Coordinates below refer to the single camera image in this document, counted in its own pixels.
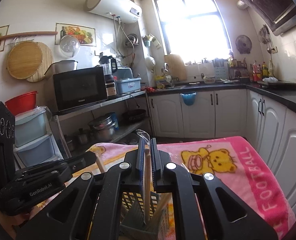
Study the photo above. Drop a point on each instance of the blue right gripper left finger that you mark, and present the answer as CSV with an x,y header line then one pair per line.
x,y
139,168

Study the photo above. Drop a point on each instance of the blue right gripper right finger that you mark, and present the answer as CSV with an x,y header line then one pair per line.
x,y
157,168

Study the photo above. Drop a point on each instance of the chopsticks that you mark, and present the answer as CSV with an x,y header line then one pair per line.
x,y
147,174
100,163
165,198

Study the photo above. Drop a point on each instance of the white lower kitchen cabinets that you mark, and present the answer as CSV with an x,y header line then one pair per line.
x,y
269,125

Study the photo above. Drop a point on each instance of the left hand with painted nails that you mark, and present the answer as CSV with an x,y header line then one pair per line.
x,y
9,222

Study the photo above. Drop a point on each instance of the black frying pan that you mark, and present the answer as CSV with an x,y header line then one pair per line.
x,y
133,116

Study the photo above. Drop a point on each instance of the stainless steel pot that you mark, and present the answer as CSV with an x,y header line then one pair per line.
x,y
103,128

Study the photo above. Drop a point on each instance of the plastic drawer storage tower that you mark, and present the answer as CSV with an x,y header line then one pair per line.
x,y
34,140

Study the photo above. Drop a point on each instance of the dark green utensil basket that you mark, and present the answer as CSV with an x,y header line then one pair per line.
x,y
133,225

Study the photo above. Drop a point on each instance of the pink cartoon bear blanket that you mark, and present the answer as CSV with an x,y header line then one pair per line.
x,y
235,162

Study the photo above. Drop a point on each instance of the grey-blue plastic box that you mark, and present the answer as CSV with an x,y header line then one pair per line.
x,y
128,85

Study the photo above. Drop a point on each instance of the blue hanging trash bin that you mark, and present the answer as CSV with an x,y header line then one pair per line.
x,y
188,98

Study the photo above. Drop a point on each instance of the red plastic basin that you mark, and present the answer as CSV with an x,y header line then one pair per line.
x,y
22,103

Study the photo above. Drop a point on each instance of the metal shelf rack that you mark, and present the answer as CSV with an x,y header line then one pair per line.
x,y
76,136

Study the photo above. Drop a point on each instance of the black microwave oven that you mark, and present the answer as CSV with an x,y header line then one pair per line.
x,y
76,88

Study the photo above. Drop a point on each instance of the wooden cutting board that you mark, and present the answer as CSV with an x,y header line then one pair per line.
x,y
176,67

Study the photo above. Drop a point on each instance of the black blender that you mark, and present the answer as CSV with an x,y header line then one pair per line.
x,y
109,65

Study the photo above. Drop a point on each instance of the round bamboo tray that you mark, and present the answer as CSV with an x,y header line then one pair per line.
x,y
24,59

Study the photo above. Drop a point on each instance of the clear round lid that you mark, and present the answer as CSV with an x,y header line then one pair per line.
x,y
69,46

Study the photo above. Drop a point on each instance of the round woven straw mat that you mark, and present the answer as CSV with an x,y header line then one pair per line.
x,y
47,60

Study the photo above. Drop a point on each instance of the white cylindrical water heater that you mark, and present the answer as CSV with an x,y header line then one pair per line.
x,y
125,10

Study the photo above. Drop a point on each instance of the black range hood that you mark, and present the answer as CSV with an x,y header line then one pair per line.
x,y
279,15

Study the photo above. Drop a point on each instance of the fruit picture wall tile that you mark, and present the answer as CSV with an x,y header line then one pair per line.
x,y
85,35

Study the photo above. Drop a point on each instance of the wall mounted ventilation fan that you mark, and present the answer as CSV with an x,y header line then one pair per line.
x,y
243,44

